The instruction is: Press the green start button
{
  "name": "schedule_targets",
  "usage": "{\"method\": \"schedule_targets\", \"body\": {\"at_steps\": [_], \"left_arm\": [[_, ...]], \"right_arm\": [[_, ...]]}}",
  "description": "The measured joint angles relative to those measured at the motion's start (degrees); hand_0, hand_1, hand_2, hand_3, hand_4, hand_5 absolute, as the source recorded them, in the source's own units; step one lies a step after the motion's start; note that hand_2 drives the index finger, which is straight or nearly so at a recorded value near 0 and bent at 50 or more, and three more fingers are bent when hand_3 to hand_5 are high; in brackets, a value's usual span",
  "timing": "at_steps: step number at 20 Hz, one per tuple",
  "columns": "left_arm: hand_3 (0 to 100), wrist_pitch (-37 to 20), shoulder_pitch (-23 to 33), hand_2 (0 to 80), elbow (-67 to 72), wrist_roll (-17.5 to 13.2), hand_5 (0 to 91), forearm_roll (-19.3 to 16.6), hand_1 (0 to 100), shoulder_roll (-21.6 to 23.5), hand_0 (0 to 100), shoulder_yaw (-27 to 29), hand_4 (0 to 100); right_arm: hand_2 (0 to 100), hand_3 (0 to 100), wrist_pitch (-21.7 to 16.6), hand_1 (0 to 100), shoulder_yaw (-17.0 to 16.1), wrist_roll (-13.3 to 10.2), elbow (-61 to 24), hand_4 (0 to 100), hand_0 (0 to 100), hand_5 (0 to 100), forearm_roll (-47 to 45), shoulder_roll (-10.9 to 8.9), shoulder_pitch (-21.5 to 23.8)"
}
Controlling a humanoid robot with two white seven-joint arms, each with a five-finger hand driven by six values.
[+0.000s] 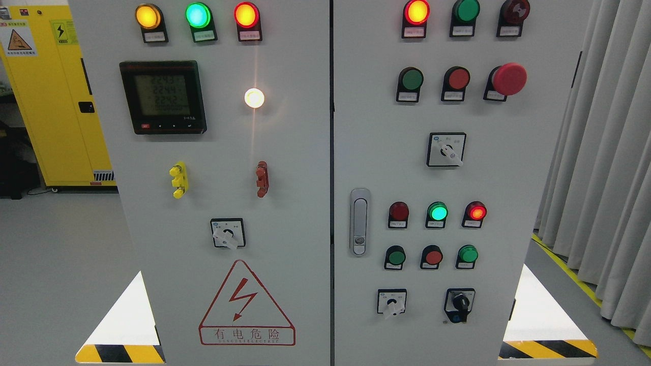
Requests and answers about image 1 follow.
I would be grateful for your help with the green start push button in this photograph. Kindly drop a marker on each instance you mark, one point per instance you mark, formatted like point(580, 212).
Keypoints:
point(394, 258)

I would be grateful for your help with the red stop push button lower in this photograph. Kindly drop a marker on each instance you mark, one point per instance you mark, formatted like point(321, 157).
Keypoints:
point(431, 257)

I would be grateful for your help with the green push button upper right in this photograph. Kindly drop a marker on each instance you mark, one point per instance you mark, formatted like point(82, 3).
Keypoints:
point(409, 85)

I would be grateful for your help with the green push button lower right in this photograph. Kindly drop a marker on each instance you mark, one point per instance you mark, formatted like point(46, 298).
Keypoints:
point(467, 257)

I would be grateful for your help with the red push button upper right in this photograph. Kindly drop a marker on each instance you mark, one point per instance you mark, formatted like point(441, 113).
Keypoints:
point(454, 84)

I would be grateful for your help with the red mushroom emergency stop button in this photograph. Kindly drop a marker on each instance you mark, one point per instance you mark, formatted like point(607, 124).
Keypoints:
point(504, 81)

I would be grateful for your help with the grey electrical control cabinet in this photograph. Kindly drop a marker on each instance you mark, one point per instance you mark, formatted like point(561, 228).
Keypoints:
point(330, 124)

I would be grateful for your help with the red terminal connector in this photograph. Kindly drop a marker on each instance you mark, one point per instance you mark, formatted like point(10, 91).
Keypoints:
point(262, 175)

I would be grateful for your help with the red indicator light middle left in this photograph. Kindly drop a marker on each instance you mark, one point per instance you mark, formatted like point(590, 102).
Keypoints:
point(398, 215)

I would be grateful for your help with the red indicator light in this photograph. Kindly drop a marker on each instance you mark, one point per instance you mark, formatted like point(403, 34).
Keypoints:
point(248, 22)
point(398, 215)
point(474, 214)

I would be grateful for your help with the white lit indicator light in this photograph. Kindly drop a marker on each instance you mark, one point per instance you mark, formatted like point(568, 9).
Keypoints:
point(254, 98)

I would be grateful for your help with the green indicator light middle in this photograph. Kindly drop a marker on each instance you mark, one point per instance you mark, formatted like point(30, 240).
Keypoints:
point(436, 215)

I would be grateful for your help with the green indicator light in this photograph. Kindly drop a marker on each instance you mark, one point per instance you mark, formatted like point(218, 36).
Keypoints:
point(436, 215)
point(463, 18)
point(201, 22)

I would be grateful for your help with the yellow terminal connector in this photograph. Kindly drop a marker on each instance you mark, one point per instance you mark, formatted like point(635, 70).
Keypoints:
point(179, 179)

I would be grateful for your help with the red indicator light middle right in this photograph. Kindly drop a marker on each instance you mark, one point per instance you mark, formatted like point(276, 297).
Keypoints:
point(474, 214)

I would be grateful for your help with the red electrical hazard warning sticker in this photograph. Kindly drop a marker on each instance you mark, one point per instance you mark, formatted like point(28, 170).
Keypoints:
point(244, 313)

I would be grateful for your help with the black digital power meter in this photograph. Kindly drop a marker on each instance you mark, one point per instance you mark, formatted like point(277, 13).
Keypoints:
point(164, 97)

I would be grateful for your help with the red indicator light top left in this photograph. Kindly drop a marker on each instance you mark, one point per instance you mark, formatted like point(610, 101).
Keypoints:
point(248, 22)

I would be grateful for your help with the red lit indicator top right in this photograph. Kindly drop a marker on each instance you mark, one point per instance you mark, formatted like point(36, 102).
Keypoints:
point(414, 19)

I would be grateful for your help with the green indicator light top left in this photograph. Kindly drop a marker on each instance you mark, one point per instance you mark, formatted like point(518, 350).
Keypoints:
point(201, 22)

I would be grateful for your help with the green indicator light top right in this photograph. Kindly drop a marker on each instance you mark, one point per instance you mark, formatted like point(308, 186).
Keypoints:
point(463, 18)

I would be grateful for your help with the yellow indicator light top left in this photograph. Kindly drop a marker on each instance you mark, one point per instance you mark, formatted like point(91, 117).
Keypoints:
point(152, 23)

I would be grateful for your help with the dark red buzzer top right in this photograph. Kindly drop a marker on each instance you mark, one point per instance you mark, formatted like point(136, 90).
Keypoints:
point(511, 18)

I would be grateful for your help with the grey curtain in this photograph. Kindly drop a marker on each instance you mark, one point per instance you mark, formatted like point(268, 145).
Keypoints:
point(595, 210)

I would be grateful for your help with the yellow safety storage cabinet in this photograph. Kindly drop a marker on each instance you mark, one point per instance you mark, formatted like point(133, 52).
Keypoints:
point(44, 62)

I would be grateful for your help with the silver cabinet door handle lock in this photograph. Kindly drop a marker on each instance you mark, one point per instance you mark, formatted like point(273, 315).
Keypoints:
point(358, 220)

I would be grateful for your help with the left door rotary selector switch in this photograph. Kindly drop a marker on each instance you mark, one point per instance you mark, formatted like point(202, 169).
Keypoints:
point(228, 233)

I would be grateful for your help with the upper right rotary selector switch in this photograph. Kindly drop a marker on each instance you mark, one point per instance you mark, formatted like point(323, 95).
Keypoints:
point(445, 149)

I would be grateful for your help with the lower rotary selector switch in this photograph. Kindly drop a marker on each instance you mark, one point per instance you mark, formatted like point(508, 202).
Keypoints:
point(391, 302)

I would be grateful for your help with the black key switch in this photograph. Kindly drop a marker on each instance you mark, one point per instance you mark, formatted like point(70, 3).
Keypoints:
point(458, 304)

